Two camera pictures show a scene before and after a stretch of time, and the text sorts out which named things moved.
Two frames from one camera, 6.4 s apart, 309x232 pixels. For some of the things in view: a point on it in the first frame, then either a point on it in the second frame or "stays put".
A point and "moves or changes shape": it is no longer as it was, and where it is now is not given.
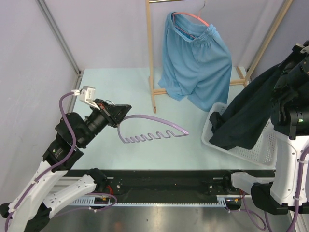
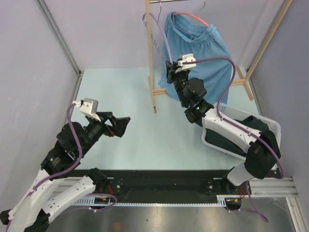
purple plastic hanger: x=160 y=135 -> x=157 y=20
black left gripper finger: x=119 y=112 -> x=121 y=123
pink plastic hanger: x=191 y=15 stays put
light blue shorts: x=197 y=64 stays put
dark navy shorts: x=247 y=120 moves or changes shape
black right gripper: x=301 y=51 -> x=170 y=72
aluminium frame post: x=60 y=37 stays put
